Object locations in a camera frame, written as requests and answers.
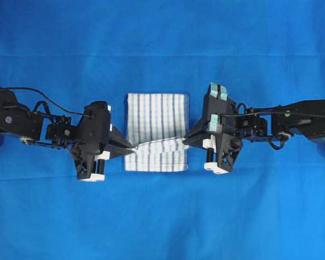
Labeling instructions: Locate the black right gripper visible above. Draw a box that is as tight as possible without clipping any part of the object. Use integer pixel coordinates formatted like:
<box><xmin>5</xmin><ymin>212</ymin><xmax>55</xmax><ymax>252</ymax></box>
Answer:
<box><xmin>183</xmin><ymin>83</ymin><xmax>243</xmax><ymax>174</ymax></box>

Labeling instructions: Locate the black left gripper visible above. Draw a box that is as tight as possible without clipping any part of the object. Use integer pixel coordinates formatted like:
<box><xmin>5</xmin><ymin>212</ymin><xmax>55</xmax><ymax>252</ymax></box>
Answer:
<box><xmin>70</xmin><ymin>101</ymin><xmax>134</xmax><ymax>180</ymax></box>

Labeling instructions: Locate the blue white striped towel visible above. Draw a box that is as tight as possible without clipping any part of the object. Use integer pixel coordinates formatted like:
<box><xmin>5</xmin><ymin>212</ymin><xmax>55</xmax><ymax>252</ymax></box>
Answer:
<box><xmin>125</xmin><ymin>93</ymin><xmax>189</xmax><ymax>172</ymax></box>

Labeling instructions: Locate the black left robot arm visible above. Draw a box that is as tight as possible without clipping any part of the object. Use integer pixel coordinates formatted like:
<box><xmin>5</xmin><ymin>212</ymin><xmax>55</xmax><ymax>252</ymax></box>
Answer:
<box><xmin>0</xmin><ymin>87</ymin><xmax>134</xmax><ymax>181</ymax></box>

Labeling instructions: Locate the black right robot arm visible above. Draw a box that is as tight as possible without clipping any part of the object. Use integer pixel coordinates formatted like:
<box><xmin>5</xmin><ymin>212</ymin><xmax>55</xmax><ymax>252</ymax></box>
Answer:
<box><xmin>183</xmin><ymin>83</ymin><xmax>325</xmax><ymax>174</ymax></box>

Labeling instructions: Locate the blue table cloth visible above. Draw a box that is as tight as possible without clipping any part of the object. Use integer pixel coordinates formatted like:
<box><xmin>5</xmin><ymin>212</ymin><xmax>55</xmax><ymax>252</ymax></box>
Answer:
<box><xmin>0</xmin><ymin>1</ymin><xmax>325</xmax><ymax>259</ymax></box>

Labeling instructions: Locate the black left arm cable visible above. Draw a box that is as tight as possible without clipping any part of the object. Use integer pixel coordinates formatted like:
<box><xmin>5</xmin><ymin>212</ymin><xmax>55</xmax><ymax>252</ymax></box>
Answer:
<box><xmin>0</xmin><ymin>87</ymin><xmax>94</xmax><ymax>118</ymax></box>

